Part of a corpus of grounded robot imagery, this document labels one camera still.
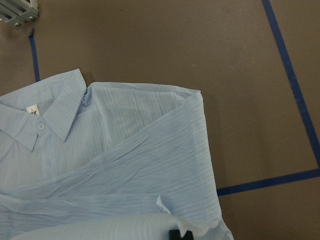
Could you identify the aluminium frame post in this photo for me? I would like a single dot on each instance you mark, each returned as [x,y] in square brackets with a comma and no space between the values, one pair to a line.
[18,12]

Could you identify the light blue button-up shirt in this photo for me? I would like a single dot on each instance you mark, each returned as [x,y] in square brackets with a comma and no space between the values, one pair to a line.
[106,161]

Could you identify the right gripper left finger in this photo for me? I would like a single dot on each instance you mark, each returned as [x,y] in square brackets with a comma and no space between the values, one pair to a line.
[174,234]

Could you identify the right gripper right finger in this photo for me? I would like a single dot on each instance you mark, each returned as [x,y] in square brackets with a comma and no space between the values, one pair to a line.
[188,236]

